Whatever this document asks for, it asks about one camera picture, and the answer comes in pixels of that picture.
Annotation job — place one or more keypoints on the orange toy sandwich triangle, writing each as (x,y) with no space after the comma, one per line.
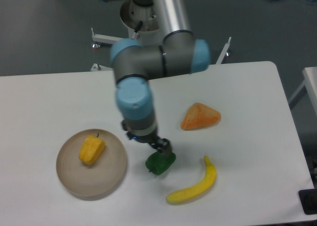
(200,116)

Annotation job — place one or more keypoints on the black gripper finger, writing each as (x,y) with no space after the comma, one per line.
(163,146)

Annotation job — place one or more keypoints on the green toy pepper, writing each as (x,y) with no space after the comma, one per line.
(158,163)

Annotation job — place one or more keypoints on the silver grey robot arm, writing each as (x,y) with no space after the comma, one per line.
(134,64)

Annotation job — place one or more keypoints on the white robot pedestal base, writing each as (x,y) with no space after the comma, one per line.
(142,25)

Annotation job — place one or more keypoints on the yellow toy pepper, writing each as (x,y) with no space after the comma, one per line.
(91,149)

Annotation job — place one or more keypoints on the beige round plate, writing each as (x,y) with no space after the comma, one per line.
(101,178)

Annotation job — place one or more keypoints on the yellow toy banana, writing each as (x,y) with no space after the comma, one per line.
(192,192)

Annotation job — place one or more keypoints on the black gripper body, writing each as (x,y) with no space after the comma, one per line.
(148,135)

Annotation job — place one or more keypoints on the black device at edge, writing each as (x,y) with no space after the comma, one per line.
(308,199)

